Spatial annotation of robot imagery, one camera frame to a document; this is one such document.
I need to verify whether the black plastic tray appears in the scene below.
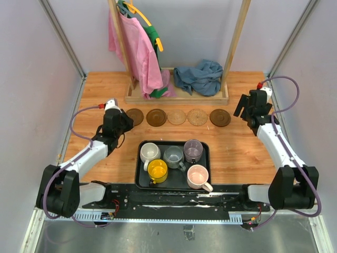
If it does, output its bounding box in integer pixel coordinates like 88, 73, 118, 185
135, 140, 204, 192

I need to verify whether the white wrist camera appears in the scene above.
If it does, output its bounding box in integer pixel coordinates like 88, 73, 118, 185
260, 86, 273, 103
104, 98, 121, 111

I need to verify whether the brown wooden coaster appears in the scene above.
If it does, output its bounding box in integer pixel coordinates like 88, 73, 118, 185
146, 109, 167, 127
210, 109, 231, 127
126, 108, 144, 127

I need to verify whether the wooden clothes rack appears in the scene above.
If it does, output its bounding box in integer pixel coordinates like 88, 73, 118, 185
108, 1, 251, 105

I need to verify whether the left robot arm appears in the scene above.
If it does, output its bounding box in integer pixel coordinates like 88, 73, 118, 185
36, 108, 133, 219

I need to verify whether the pink shirt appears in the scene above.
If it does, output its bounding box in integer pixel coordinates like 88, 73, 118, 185
108, 9, 177, 100

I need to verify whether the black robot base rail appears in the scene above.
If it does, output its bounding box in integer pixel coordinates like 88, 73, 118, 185
82, 183, 270, 220

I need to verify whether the yellow mug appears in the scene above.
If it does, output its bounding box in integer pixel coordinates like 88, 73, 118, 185
147, 159, 168, 186

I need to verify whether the pink mug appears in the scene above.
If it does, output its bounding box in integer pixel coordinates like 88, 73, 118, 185
187, 164, 213, 192

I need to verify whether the green garment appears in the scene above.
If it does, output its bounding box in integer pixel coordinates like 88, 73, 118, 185
117, 0, 169, 99

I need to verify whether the blue crumpled cloth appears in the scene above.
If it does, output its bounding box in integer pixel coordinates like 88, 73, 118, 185
173, 59, 223, 97

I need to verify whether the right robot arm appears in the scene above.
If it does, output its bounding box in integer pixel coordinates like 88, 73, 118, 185
234, 87, 319, 211

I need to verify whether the white speckled mug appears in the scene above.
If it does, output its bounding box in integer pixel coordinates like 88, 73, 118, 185
140, 142, 161, 171

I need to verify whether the woven rattan coaster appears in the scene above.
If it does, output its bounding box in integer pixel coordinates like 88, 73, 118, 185
187, 109, 208, 126
167, 109, 186, 125

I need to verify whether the grey mug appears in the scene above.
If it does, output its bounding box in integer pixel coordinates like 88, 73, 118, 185
163, 145, 186, 172

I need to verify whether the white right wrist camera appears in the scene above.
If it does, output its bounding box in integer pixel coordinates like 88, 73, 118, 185
260, 86, 273, 103

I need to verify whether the yellow clothes hanger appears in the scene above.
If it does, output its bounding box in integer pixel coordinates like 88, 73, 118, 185
124, 1, 164, 52

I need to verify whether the purple glass mug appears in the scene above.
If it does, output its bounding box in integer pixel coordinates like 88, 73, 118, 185
183, 139, 203, 164

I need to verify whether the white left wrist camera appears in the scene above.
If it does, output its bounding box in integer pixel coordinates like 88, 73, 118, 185
104, 98, 121, 111

